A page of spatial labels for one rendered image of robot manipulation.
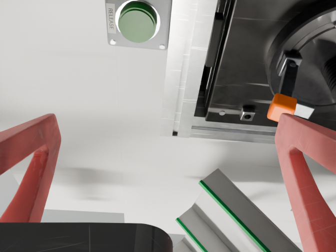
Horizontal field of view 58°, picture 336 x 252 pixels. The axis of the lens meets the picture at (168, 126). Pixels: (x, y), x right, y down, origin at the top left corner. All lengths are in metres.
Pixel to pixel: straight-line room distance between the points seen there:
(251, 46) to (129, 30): 0.13
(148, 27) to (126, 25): 0.02
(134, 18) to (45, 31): 0.21
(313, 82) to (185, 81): 0.15
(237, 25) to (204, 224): 0.36
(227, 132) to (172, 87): 0.12
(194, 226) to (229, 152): 0.18
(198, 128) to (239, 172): 0.29
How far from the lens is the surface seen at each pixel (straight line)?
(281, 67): 0.34
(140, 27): 0.33
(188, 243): 0.70
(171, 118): 0.43
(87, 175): 0.77
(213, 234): 0.57
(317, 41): 0.35
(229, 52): 0.35
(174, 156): 0.67
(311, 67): 0.36
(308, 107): 0.29
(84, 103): 0.58
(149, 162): 0.69
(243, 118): 0.41
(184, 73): 0.39
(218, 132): 0.46
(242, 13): 0.33
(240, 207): 0.46
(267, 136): 0.48
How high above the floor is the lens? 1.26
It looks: 43 degrees down
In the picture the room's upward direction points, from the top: 177 degrees counter-clockwise
